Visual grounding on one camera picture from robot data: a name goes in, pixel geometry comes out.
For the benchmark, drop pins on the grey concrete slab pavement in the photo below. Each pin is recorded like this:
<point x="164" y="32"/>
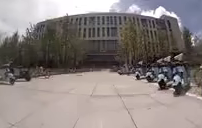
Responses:
<point x="99" y="103"/>

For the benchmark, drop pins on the dark parked scooter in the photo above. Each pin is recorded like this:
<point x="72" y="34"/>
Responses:
<point x="22" y="74"/>

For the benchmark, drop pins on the row of trees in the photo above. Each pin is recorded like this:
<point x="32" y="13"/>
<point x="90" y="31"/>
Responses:
<point x="59" y="46"/>

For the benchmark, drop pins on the pale kerb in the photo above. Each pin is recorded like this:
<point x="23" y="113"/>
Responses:
<point x="195" y="96"/>

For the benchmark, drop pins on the large curved grey building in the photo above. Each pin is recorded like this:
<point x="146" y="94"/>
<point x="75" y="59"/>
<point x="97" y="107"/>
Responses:
<point x="102" y="31"/>

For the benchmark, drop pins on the row of parked scooters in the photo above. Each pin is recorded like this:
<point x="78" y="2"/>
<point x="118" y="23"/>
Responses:
<point x="165" y="75"/>

